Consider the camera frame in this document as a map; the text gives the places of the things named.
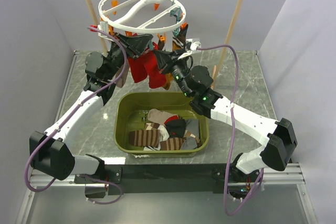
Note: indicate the aluminium rail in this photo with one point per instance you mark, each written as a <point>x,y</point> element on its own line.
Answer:
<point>292,175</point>

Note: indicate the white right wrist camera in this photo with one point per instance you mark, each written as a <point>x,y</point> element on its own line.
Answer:
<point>191,47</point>

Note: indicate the beige sock in basket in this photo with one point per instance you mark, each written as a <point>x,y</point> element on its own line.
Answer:
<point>161,117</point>

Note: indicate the black sock in basket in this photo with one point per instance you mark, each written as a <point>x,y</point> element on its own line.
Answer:
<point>176,128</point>

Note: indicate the red santa sock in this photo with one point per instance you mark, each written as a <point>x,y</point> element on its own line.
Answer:
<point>156,79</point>

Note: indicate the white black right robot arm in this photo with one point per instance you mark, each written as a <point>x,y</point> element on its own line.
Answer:
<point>277,139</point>

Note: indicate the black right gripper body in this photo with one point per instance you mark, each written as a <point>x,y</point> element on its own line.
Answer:
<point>179,69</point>

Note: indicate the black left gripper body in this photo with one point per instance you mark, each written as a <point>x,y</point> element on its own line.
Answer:
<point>116,56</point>

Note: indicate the mustard yellow sock pair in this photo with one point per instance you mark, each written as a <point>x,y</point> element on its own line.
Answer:
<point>178,42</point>

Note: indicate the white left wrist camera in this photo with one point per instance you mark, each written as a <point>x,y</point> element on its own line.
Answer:
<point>102,26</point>

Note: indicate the olive green plastic basket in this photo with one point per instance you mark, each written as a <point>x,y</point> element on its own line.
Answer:
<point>132,115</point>

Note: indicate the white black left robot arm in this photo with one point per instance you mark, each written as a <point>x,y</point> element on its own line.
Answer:
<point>49,151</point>

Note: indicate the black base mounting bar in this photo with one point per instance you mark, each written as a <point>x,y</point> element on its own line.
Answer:
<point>167,178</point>

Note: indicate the white round clip hanger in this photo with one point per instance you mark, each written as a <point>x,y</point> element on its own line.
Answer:
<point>144,16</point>

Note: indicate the brown striped sock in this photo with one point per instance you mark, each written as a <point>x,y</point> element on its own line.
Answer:
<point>142,138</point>
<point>171,144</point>

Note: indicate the grey-brown striped sock pair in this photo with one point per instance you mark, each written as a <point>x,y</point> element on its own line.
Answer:
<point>123,73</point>

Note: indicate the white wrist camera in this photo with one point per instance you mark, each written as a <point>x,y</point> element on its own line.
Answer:
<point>191,47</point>
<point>102,26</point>

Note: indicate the grey sock in basket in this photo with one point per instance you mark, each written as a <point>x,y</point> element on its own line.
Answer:
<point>191,135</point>

